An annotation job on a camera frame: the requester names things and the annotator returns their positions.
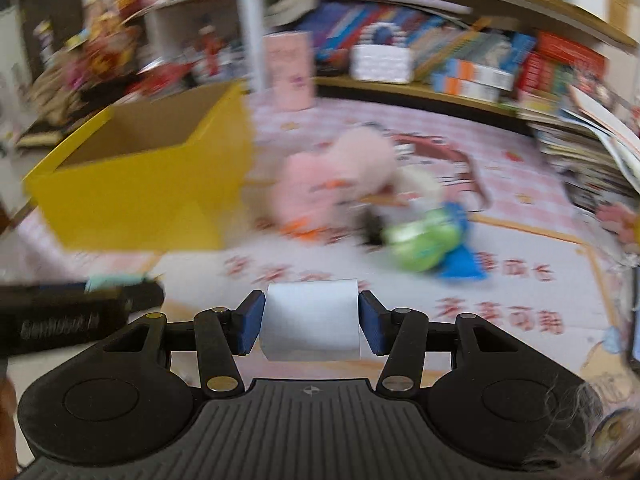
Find orange blue medicine box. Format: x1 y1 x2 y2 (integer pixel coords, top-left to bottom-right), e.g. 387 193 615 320
445 58 514 91
431 73 500 103

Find stack of papers and books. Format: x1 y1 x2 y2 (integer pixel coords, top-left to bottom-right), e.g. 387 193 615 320
518 84 639 214

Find pink pen holder cup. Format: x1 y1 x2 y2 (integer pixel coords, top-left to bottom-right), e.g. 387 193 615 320
265 32 316 112

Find blue packet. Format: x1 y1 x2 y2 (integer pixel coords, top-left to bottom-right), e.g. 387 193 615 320
438 202 488 281

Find orange blue medicine box upper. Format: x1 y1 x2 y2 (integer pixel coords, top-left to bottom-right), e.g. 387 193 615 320
445 58 514 91

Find pink plush pig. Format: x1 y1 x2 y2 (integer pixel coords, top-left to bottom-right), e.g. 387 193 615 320
269 126 398 236

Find yellow cardboard box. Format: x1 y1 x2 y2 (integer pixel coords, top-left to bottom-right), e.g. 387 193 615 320
24 82 255 252

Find white tissue packet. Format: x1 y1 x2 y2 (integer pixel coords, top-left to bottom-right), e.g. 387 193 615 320
259 280 360 362

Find wooden bookshelf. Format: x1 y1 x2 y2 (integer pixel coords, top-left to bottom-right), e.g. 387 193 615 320
265 0 639 133

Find red dictionary books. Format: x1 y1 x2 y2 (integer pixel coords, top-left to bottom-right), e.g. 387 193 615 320
516 30 608 98

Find white quilted pearl handbag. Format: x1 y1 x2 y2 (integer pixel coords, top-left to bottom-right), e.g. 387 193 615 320
349 21 413 84

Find orange blue medicine box lower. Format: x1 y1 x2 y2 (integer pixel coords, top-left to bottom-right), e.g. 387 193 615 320
431 73 500 103

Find pink cartoon desk mat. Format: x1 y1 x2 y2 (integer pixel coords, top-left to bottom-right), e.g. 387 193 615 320
24 91 626 386

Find green snack packet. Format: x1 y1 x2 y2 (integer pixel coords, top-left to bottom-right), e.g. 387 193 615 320
382 207 456 273

